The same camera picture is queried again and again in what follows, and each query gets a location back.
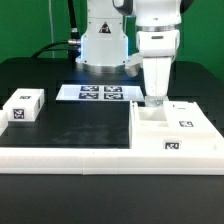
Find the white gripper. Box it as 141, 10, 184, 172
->
137, 29, 180, 97

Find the white cabinet door panel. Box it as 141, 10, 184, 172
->
164, 101, 207, 128
145, 96, 168, 107

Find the white cabinet body box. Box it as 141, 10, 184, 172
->
129, 102, 224, 152

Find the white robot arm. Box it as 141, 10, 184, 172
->
76, 0, 194, 98

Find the white cabinet top block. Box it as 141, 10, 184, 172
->
3, 88, 45, 122

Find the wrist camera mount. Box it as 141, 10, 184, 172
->
125, 53, 143, 77

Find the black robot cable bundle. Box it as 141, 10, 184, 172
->
31, 0, 83, 59

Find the white marker base plate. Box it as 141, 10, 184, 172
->
56, 84, 144, 102

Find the white U-shaped fence frame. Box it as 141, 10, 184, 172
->
0, 109, 224, 176

